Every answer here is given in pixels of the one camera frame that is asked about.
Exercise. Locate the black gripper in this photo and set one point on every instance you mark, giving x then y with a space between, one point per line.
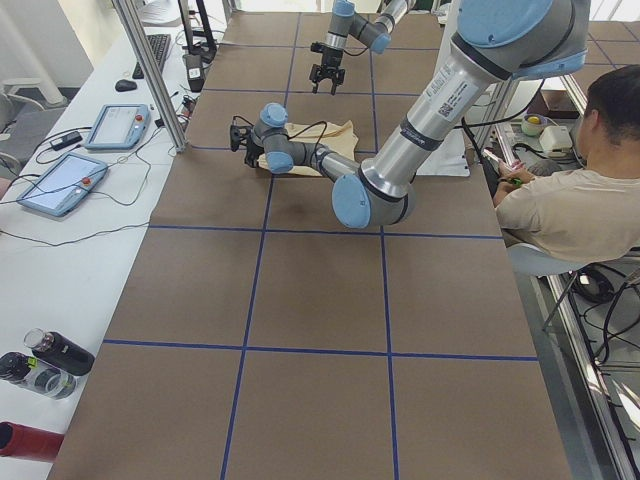
330 59
251 151

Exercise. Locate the beige long-sleeve printed shirt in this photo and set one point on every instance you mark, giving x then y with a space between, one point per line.
340 140

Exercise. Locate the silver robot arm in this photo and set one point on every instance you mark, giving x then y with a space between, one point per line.
494 41
345 22

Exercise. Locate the black monitor stand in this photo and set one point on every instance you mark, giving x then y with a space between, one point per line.
199 40

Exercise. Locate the upper blue teach pendant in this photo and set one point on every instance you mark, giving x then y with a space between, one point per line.
118 127

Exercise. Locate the blue teach pendant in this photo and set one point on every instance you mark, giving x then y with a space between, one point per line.
118 127
63 186

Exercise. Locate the black computer mouse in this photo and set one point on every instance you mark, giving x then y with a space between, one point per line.
124 85

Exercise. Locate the black computer keyboard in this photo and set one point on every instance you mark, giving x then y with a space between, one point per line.
159 45

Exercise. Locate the lower blue teach pendant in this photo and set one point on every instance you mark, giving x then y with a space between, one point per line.
63 186

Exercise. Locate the black power adapter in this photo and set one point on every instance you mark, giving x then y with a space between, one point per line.
66 140

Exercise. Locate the black water bottle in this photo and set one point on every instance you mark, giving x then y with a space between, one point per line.
59 351

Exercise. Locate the white office chair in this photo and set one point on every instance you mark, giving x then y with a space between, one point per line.
530 260

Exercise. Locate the seated person in beige shirt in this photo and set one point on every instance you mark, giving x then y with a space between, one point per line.
590 214

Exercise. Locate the clear bottle black lid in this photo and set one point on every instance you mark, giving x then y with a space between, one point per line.
36 375

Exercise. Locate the red cylindrical bottle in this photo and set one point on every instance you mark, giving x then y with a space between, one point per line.
29 443

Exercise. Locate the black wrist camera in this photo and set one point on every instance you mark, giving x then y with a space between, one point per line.
317 47
240 131

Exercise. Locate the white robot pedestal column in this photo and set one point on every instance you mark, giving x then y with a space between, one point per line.
450 150

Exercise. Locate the aluminium frame post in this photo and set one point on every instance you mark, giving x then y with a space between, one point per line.
128 16

